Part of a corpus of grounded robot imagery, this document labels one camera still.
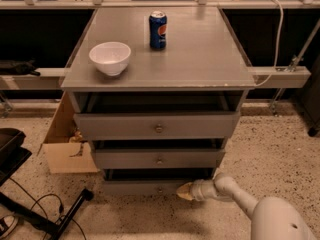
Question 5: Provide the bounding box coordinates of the grey top drawer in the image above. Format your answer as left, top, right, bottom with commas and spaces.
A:
74, 112, 240, 140

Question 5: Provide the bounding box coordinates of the grey bottom drawer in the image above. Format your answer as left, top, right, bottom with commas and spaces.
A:
102, 169, 216, 196

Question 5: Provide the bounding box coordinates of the blue Pepsi can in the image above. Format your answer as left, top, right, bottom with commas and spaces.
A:
149, 11, 167, 50

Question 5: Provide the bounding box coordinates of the white hanging cable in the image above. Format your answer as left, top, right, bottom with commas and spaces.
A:
255, 0, 285, 88

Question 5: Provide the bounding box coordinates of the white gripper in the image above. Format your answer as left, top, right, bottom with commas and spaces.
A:
176, 180, 216, 201

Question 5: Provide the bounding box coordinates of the grey middle drawer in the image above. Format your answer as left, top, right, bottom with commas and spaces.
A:
92, 149, 225, 169

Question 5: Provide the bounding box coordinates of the dark cart with wheel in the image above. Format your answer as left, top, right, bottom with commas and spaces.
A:
298, 55, 320, 137

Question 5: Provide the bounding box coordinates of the grey drawer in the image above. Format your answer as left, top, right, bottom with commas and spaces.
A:
102, 169, 216, 196
92, 149, 225, 169
74, 112, 240, 140

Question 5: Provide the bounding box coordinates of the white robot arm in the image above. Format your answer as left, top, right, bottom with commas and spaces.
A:
176, 173, 317, 240

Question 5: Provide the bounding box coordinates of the black cable on floor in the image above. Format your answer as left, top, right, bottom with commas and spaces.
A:
9, 176, 88, 240

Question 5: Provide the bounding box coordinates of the black stand with legs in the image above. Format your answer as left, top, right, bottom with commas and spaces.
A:
0, 127, 95, 240

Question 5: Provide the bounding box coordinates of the black object on rail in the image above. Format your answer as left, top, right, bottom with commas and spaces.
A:
0, 60, 41, 76

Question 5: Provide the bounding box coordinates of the black and white sneaker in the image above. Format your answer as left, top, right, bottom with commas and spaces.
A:
0, 215, 18, 240

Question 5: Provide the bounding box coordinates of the open cardboard box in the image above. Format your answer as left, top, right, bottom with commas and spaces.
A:
41, 93, 98, 173

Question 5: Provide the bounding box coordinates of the grey drawer cabinet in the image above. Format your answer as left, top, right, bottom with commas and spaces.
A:
62, 7, 254, 192

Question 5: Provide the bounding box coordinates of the white bowl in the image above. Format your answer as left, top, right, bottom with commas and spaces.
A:
89, 42, 131, 76

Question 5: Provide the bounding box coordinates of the grey metal rail frame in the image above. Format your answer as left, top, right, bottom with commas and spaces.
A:
0, 0, 320, 118

